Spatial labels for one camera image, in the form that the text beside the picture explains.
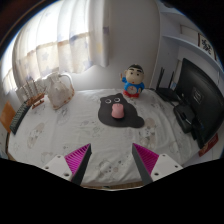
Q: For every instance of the black router with antennas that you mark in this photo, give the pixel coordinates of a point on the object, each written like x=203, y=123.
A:
x=166, y=93

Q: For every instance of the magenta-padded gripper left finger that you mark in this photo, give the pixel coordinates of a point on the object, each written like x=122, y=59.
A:
x=76, y=158

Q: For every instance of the white star-print curtain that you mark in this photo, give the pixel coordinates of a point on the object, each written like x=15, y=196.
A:
x=60, y=40

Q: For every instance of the white wall shelf unit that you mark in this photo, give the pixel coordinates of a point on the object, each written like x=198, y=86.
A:
x=186, y=43

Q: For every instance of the white printed tablecloth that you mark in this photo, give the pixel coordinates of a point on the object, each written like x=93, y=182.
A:
x=76, y=130

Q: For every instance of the large white conch shell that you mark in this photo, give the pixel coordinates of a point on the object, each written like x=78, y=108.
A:
x=60, y=93

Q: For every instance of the pink computer mouse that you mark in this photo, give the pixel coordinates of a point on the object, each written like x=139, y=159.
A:
x=117, y=111

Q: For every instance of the black monitor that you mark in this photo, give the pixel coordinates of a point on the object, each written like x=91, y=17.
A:
x=200, y=96

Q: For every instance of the wooden chair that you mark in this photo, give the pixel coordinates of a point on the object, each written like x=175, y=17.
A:
x=6, y=116

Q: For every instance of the red flat box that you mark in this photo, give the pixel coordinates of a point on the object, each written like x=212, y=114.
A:
x=208, y=145

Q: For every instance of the black cat-shaped mouse pad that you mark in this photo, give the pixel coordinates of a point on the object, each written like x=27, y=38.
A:
x=108, y=118

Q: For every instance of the wooden model sailing ship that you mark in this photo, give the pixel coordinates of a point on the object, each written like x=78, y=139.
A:
x=35, y=98

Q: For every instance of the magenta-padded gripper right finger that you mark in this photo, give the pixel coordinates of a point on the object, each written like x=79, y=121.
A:
x=146, y=159

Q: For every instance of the cartoon boy figurine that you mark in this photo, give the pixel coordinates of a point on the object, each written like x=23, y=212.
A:
x=134, y=81

